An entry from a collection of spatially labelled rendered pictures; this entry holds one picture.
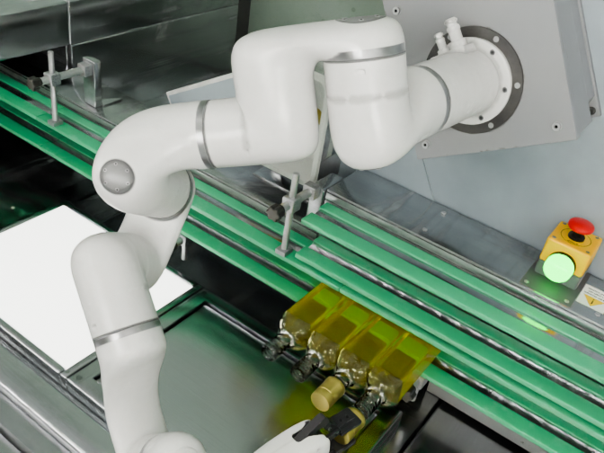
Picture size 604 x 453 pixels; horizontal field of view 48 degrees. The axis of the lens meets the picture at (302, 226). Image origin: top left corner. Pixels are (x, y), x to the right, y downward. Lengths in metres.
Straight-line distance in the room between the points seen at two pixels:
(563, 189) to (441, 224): 0.21
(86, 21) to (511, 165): 1.13
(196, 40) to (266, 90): 1.40
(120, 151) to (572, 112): 0.59
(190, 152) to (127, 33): 1.16
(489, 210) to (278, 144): 0.54
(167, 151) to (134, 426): 0.36
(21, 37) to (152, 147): 0.97
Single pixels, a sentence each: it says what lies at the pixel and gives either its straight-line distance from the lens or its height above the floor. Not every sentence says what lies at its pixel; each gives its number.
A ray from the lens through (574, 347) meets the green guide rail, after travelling 1.09.
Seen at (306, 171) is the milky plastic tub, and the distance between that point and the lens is 1.33.
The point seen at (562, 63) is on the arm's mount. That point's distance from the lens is 0.99.
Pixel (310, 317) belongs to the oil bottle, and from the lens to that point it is 1.13.
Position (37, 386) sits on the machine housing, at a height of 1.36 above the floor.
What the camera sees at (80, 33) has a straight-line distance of 1.86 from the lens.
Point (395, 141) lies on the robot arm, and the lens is 0.79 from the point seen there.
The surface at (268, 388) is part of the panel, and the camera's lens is 1.23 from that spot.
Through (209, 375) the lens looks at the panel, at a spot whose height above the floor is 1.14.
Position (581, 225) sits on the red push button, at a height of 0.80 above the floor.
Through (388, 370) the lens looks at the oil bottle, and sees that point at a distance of 1.08.
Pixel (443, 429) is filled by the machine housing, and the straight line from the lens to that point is 1.29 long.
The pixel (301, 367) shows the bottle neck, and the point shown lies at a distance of 1.08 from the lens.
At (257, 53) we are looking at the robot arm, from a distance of 0.78.
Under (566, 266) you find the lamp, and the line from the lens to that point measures 1.12.
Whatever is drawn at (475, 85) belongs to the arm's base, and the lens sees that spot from 0.95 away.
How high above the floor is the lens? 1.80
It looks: 46 degrees down
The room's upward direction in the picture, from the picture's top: 124 degrees counter-clockwise
